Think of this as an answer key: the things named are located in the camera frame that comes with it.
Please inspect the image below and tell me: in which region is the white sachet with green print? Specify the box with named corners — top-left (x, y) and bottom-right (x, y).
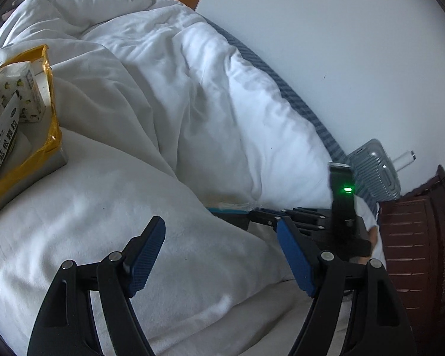
top-left (0, 94), bottom-right (21, 186)

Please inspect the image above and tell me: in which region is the dark red wooden cabinet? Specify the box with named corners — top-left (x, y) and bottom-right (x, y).
top-left (378, 165), bottom-right (445, 342)

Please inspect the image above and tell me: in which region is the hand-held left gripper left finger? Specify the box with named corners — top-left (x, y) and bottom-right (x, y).
top-left (27, 216), bottom-right (166, 356)

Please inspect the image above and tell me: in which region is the blue striped bed sheet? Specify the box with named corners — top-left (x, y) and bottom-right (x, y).
top-left (204, 18), bottom-right (347, 164)

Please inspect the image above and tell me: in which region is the grey ribbed suitcase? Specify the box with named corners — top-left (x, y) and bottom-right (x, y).
top-left (347, 138), bottom-right (401, 201)

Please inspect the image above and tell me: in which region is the person's right hand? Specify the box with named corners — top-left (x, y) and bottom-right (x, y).
top-left (352, 227), bottom-right (381, 265)

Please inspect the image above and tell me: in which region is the yellow plastic bag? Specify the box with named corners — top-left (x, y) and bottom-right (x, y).
top-left (0, 44), bottom-right (69, 212)

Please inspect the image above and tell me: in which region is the white quilt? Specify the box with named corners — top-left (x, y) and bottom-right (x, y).
top-left (0, 0), bottom-right (379, 227)

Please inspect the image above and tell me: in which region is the white tube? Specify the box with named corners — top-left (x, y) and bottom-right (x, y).
top-left (393, 150), bottom-right (417, 171)

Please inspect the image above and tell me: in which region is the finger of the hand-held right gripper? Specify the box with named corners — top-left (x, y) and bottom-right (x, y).
top-left (207, 207), bottom-right (329, 232)

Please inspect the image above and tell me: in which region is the white pillow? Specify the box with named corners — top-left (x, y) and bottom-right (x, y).
top-left (0, 128), bottom-right (293, 356)

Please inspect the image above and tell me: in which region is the lemon print tissue pack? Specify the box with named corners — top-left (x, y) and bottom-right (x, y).
top-left (0, 61), bottom-right (47, 123)

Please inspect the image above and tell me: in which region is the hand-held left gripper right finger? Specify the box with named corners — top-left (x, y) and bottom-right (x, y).
top-left (276, 217), bottom-right (418, 356)

